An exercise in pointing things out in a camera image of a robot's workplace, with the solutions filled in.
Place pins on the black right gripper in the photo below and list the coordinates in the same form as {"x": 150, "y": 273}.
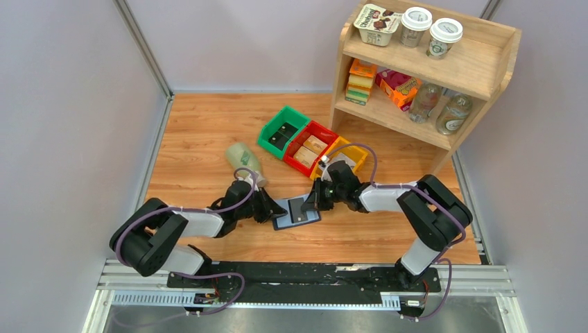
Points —
{"x": 315, "y": 200}

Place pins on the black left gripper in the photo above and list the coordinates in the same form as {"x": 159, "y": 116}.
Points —
{"x": 270, "y": 208}

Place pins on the black credit card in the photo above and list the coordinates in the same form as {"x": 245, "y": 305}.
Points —
{"x": 298, "y": 217}

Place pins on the blue leather card holder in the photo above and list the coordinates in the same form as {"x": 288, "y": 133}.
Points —
{"x": 284, "y": 222}

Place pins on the green liquid plastic bottle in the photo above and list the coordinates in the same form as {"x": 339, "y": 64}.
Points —
{"x": 240, "y": 155}

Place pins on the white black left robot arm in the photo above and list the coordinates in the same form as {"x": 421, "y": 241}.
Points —
{"x": 148, "y": 240}

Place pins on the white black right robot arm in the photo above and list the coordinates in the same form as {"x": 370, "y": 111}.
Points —
{"x": 437, "y": 216}

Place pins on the tan cards in red bin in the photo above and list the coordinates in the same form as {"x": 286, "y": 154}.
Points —
{"x": 309, "y": 151}

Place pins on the silver cards in yellow bin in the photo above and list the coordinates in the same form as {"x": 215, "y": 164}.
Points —
{"x": 349, "y": 161}

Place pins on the black cards in green bin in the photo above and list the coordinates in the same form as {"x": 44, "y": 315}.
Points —
{"x": 282, "y": 135}

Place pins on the red plastic bin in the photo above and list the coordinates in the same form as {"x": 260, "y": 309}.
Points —
{"x": 313, "y": 128}

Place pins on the yellow plastic bin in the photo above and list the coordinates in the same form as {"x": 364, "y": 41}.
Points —
{"x": 358, "y": 154}

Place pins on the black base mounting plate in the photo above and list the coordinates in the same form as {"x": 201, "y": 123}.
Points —
{"x": 305, "y": 283}

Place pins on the green plastic bin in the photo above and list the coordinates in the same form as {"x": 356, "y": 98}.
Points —
{"x": 286, "y": 115}

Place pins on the stack of sponges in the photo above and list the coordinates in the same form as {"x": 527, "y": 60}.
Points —
{"x": 360, "y": 81}

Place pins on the orange pink snack box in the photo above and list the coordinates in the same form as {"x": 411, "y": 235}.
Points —
{"x": 400, "y": 88}

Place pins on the left clear glass bottle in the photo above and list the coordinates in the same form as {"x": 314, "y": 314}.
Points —
{"x": 427, "y": 97}

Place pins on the clear glass bottle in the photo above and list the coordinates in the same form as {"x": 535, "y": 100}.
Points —
{"x": 454, "y": 114}
{"x": 427, "y": 97}

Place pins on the right clear glass bottle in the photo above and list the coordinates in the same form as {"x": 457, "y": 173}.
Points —
{"x": 454, "y": 114}

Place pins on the wooden shelf unit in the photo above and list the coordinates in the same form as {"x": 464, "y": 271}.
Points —
{"x": 481, "y": 66}

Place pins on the chobani yogurt cup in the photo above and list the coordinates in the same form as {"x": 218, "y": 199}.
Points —
{"x": 376, "y": 25}

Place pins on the left white lidded coffee cup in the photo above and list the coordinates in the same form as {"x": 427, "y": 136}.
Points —
{"x": 415, "y": 21}

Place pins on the white lidded coffee cup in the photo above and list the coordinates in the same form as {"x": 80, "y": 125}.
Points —
{"x": 415, "y": 21}
{"x": 444, "y": 32}

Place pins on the right white lidded coffee cup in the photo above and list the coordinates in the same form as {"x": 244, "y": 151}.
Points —
{"x": 444, "y": 32}

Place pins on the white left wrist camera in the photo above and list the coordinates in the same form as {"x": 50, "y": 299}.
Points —
{"x": 252, "y": 181}

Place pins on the aluminium frame rail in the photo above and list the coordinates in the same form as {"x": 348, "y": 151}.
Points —
{"x": 466, "y": 290}

